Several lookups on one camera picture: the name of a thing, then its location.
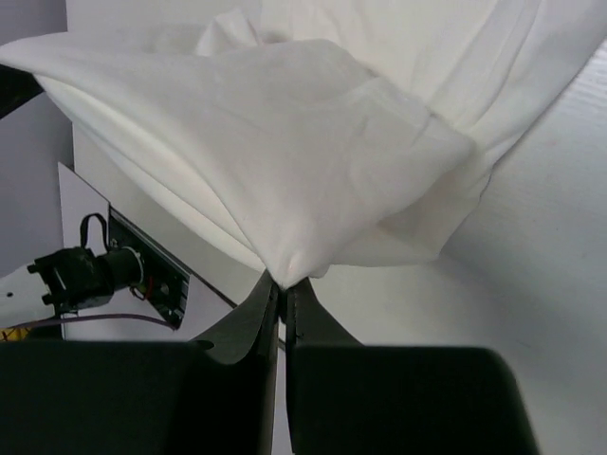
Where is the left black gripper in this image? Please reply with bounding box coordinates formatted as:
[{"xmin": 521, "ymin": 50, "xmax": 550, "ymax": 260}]
[{"xmin": 0, "ymin": 64, "xmax": 44, "ymax": 118}]

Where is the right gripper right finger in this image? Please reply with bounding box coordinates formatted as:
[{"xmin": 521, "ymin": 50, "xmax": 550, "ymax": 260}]
[{"xmin": 282, "ymin": 281, "xmax": 539, "ymax": 454}]

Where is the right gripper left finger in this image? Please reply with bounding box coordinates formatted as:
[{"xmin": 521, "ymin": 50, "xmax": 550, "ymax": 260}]
[{"xmin": 1, "ymin": 274, "xmax": 279, "ymax": 454}]

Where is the plain white t shirt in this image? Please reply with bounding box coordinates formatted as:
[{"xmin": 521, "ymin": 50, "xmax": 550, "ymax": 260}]
[{"xmin": 1, "ymin": 1, "xmax": 606, "ymax": 287}]

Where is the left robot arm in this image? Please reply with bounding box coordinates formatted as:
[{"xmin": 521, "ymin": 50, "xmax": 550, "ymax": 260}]
[{"xmin": 1, "ymin": 213, "xmax": 145, "ymax": 330}]

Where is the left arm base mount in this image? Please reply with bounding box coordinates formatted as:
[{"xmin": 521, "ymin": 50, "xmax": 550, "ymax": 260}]
[{"xmin": 108, "ymin": 209, "xmax": 190, "ymax": 329}]

